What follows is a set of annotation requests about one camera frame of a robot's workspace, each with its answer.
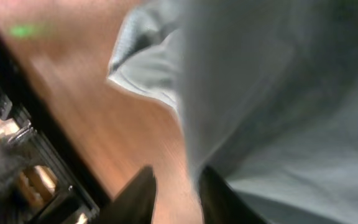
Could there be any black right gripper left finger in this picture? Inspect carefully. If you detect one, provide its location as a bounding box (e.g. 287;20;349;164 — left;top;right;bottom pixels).
99;166;157;224

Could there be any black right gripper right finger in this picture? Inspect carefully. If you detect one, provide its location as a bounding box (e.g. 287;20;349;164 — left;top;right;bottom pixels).
198;167;266;224

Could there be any light blue t-shirt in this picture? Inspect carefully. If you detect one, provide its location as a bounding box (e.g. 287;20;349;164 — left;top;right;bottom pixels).
108;0;358;223

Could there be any black metal frame structure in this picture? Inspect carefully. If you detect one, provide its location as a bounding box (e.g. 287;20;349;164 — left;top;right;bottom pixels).
0;40;111;223

